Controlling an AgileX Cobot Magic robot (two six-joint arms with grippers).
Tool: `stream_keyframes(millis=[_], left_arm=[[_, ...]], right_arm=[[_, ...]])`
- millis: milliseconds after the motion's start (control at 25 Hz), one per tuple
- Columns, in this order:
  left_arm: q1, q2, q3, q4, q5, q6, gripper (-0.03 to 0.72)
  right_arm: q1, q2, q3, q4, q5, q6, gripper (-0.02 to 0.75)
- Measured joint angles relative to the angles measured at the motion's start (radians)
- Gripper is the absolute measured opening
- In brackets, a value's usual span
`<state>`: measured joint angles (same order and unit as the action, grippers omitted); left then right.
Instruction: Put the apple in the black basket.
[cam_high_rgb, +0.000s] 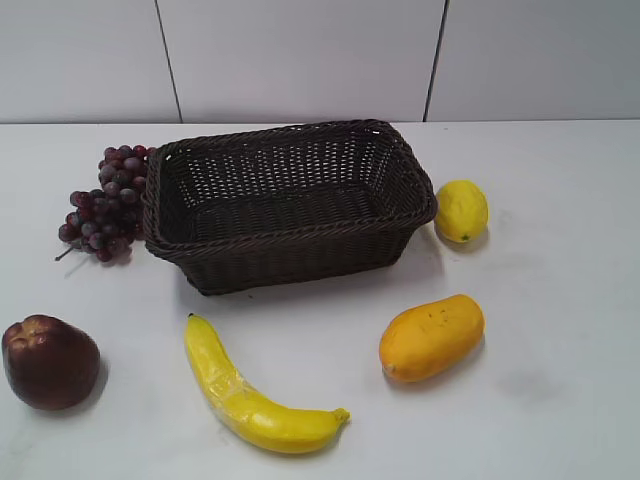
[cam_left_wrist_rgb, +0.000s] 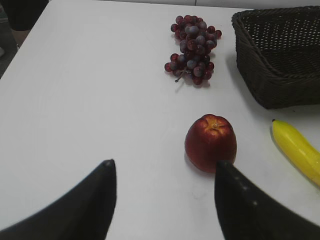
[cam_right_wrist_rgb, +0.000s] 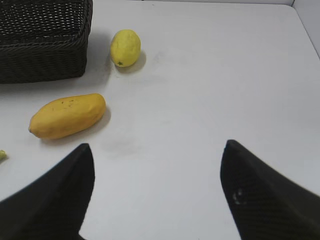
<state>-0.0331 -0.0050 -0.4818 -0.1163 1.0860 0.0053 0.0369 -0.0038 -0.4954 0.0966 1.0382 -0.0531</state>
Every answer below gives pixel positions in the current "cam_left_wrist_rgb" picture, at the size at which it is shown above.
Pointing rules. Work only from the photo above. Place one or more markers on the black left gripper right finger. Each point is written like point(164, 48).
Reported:
point(245, 212)

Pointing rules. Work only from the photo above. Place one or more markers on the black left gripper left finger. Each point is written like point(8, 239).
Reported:
point(83, 213)

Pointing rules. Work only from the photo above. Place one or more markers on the red apple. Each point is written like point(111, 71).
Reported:
point(210, 139)

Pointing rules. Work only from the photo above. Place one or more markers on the black woven basket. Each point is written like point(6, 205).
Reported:
point(278, 55)

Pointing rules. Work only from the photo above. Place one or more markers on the yellow banana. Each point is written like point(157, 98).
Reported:
point(297, 149)

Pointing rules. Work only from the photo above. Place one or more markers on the purple grape bunch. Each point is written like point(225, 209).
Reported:
point(196, 42)

